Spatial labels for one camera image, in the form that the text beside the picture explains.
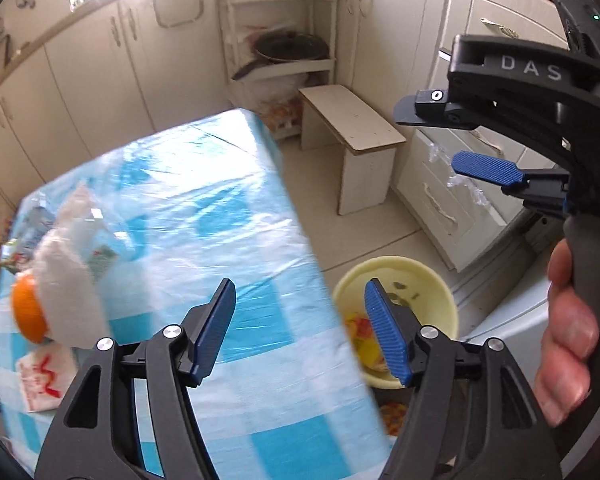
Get yellow plastic bin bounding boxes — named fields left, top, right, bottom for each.
left=332, top=256, right=458, bottom=391

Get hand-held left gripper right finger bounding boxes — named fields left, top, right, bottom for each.
left=363, top=279, right=563, bottom=480

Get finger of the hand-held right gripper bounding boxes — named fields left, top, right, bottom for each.
left=394, top=88, right=481, bottom=129
left=451, top=150, right=575, bottom=220

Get cream drawer unit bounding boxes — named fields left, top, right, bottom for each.
left=394, top=0, right=573, bottom=273

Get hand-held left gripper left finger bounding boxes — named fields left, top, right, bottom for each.
left=37, top=278, right=237, bottom=480

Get white corner shelf rack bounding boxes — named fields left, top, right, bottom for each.
left=220, top=0, right=342, bottom=141

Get small wooden stool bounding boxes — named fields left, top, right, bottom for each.
left=298, top=85, right=407, bottom=216

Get cream kitchen cabinets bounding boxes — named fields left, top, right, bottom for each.
left=0, top=0, right=231, bottom=226

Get person's right hand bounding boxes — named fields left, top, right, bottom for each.
left=534, top=237, right=600, bottom=428

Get white plastic bag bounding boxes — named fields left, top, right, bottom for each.
left=54, top=184, right=107, bottom=242
left=33, top=229, right=107, bottom=349

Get white packet red print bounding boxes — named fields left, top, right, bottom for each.
left=16, top=346, right=79, bottom=413

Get orange round fruit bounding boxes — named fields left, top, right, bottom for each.
left=11, top=270, right=49, bottom=344

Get cream tall cabinet doors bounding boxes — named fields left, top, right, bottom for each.
left=336, top=0, right=452, bottom=111

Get clear plastic bag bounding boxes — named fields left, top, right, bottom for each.
left=255, top=74, right=307, bottom=107

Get blue checkered tablecloth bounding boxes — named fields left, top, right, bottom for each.
left=0, top=108, right=383, bottom=480

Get dark frying pan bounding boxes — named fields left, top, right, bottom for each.
left=231, top=31, right=331, bottom=82

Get orange yellow wrapper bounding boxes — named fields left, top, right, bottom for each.
left=344, top=310, right=392, bottom=373

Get orange snack pack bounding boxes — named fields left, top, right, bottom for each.
left=264, top=101, right=302, bottom=135

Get orange patterned wrapper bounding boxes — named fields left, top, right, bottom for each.
left=380, top=400, right=407, bottom=437

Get white appliance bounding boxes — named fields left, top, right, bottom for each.
left=454, top=260, right=552, bottom=391

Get pale blue packet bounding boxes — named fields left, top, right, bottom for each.
left=25, top=205, right=57, bottom=242

